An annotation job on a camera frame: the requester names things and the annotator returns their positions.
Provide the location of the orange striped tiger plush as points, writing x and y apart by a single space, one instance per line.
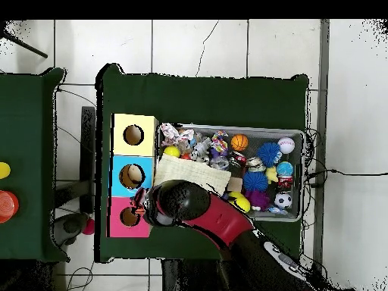
138 211

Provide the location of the orange round object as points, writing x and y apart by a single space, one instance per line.
7 206

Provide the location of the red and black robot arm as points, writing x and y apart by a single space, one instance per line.
218 218

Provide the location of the yellow round object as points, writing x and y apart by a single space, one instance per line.
3 170

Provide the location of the cream muslin cloth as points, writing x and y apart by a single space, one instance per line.
194 172

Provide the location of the blue spiky ball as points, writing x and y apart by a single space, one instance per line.
255 181
269 154

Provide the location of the globe print ball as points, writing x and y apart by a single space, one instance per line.
285 168

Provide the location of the wooden box with three holes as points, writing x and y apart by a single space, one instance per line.
142 145

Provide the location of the dark green table cloth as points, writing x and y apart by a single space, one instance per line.
27 121
197 100

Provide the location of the silver mesh bin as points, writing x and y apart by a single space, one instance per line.
260 133

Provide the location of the small soccer ball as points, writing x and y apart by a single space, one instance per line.
283 200

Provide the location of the grey rounded object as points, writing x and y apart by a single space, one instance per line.
69 227

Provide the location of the black rod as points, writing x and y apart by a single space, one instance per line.
27 47

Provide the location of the small orange basketball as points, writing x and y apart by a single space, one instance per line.
239 142

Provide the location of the small white baseball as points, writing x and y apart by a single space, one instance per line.
286 145

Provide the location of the purple knobbly toy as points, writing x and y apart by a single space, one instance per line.
257 200

